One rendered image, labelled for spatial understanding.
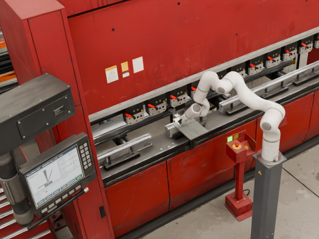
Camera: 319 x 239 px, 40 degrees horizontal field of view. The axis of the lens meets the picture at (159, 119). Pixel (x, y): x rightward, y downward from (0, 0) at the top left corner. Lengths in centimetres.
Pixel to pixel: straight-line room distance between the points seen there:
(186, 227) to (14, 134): 220
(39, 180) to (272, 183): 172
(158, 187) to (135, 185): 26
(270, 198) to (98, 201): 132
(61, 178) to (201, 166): 162
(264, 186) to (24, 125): 185
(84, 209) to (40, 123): 111
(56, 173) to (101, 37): 94
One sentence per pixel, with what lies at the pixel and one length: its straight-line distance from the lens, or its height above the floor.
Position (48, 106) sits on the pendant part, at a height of 189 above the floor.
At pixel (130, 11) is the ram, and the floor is 207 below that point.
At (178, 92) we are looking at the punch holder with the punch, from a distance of 350.
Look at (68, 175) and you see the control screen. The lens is 273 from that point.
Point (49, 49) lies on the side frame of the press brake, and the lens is 263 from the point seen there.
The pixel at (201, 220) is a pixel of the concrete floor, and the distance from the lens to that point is 421.
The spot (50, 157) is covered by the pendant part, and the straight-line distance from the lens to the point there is 258.
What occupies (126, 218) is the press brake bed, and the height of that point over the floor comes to 34.
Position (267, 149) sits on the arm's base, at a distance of 322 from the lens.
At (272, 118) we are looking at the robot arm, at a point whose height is 142.
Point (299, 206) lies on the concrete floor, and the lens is 441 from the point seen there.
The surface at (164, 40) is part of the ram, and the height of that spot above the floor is 178.
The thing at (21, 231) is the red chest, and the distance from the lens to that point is 380.
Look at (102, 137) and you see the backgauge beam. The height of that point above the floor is 95.
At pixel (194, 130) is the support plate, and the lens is 358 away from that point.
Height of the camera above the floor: 320
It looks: 36 degrees down
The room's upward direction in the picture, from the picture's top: 6 degrees counter-clockwise
